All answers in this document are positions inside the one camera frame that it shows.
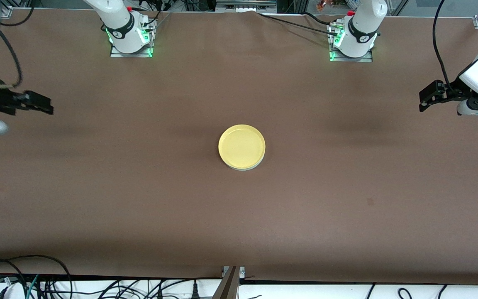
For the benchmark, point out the silver power strip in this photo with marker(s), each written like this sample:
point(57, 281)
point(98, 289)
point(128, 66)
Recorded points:
point(245, 6)

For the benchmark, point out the black power plug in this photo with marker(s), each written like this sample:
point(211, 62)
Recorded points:
point(195, 292)

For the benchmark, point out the brown table cover sheet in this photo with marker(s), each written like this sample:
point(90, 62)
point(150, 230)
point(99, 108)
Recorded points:
point(239, 228)

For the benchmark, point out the yellow round plate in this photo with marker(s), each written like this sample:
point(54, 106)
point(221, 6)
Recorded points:
point(241, 145)

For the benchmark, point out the orange toy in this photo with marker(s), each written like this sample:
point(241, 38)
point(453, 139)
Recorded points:
point(324, 5)

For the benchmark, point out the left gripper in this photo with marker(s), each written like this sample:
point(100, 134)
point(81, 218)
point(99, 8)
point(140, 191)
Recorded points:
point(450, 90)

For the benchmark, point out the pale green round plate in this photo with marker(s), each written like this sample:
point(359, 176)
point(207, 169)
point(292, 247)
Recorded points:
point(245, 169)

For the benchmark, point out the white shelf board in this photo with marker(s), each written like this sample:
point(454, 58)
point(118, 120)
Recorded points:
point(305, 292)

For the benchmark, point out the aluminium frame profile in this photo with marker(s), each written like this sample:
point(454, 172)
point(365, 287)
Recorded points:
point(227, 286)

